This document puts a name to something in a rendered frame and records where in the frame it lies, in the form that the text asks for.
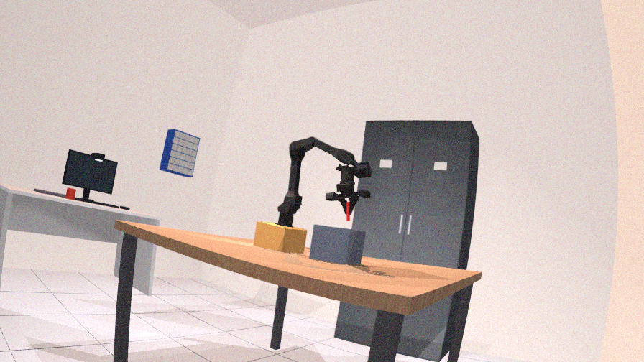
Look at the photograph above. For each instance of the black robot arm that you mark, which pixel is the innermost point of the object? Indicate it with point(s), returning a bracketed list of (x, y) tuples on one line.
[(292, 201)]

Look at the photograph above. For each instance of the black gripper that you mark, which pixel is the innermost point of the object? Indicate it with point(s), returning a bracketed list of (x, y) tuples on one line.
[(353, 196)]

